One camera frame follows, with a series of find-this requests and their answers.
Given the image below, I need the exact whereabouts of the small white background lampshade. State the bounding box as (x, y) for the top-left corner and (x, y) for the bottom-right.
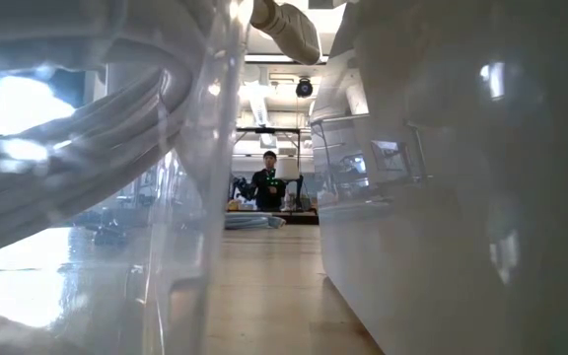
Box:
(274, 157), (301, 181)

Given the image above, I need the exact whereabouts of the person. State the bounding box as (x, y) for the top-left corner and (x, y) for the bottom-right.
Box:
(248, 150), (289, 212)

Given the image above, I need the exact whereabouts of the ceiling light strip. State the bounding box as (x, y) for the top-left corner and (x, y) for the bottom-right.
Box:
(244, 53), (329, 64)

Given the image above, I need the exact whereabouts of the ceiling light panel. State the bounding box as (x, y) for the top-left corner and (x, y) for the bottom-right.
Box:
(308, 0), (349, 36)

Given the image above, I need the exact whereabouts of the white plastic bin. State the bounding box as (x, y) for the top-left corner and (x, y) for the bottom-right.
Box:
(311, 0), (568, 355)

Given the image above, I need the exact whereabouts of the clear plastic container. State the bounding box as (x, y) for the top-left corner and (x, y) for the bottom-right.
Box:
(0, 0), (255, 355)

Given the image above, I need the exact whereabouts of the light blue coiled cable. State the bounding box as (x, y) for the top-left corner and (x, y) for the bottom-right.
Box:
(223, 211), (288, 231)

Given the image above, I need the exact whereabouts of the black ceiling dome camera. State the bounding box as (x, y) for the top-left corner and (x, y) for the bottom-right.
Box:
(295, 77), (315, 99)

